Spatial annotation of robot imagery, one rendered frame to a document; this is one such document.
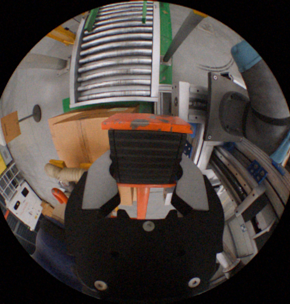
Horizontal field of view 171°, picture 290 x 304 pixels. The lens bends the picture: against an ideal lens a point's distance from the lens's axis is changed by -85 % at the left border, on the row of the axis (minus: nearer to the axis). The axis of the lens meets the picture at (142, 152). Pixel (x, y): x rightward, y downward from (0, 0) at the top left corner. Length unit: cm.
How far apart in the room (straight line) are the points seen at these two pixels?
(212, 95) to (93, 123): 42
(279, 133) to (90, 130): 55
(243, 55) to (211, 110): 20
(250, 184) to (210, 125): 26
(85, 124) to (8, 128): 171
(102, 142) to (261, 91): 49
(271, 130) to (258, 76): 10
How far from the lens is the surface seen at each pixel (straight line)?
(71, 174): 30
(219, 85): 34
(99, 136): 41
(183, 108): 32
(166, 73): 137
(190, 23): 76
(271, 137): 25
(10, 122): 199
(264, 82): 20
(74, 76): 93
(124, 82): 77
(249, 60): 19
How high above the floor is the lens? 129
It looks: 59 degrees down
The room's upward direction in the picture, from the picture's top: 179 degrees counter-clockwise
